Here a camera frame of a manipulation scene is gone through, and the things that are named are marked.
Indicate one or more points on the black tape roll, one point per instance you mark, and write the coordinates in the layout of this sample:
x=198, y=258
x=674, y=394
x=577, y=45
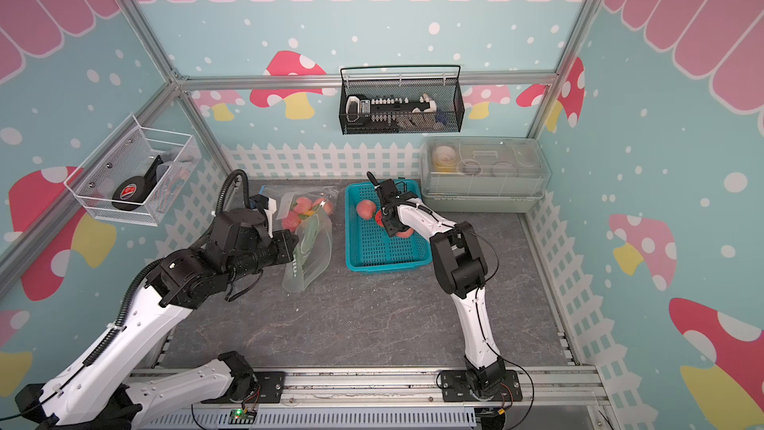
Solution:
x=134, y=191

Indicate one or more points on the clear bag green cartoon print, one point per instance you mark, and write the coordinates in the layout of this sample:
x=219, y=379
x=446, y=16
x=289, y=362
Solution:
x=312, y=255

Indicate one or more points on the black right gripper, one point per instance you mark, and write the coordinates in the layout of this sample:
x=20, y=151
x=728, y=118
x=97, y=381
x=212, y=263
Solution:
x=388, y=228

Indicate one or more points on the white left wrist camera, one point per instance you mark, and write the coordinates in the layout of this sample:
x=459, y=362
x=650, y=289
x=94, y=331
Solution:
x=267, y=207

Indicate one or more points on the clear acrylic wall bin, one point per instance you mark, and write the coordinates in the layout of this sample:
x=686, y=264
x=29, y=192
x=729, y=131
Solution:
x=135, y=175

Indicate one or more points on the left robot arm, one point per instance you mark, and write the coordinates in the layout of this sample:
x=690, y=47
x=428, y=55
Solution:
x=91, y=393

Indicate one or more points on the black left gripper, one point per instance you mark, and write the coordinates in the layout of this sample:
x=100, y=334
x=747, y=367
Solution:
x=286, y=249

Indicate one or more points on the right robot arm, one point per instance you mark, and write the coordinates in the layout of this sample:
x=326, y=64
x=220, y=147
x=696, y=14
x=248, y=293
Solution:
x=461, y=271

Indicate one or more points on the clear plastic storage box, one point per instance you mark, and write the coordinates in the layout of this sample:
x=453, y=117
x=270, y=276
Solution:
x=483, y=174

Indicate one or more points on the black wire mesh basket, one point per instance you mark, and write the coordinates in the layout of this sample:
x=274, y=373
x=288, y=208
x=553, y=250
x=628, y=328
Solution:
x=397, y=99

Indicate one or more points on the clear blue zipper bag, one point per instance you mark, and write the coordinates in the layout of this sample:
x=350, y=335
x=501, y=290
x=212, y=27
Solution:
x=286, y=195

